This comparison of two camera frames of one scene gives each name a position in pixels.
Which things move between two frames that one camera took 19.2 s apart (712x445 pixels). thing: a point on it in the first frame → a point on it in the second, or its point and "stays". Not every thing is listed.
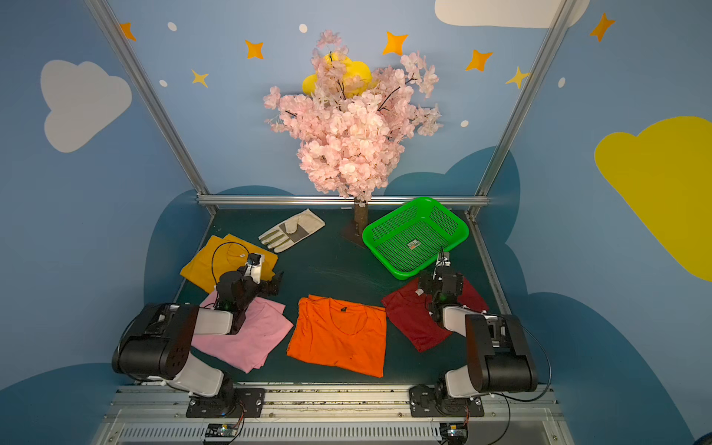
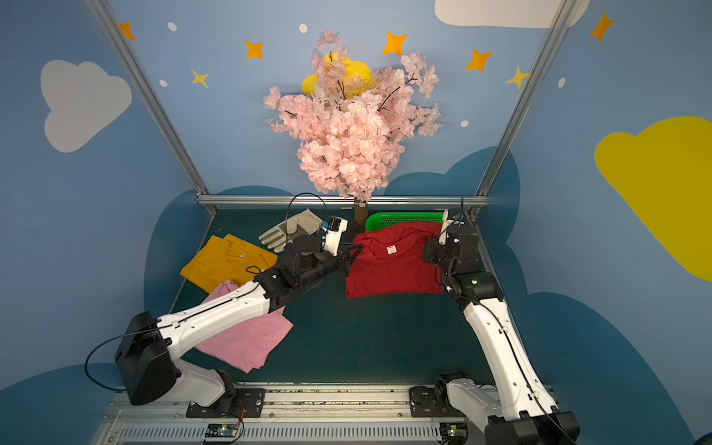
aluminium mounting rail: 513,414 stays
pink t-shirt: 264,325 stays
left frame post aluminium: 151,102 stays
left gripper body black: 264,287 → 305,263
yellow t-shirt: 220,256 stays
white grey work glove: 292,230 stays
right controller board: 453,433 stays
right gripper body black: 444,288 → 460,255
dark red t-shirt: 412,312 → 388,260
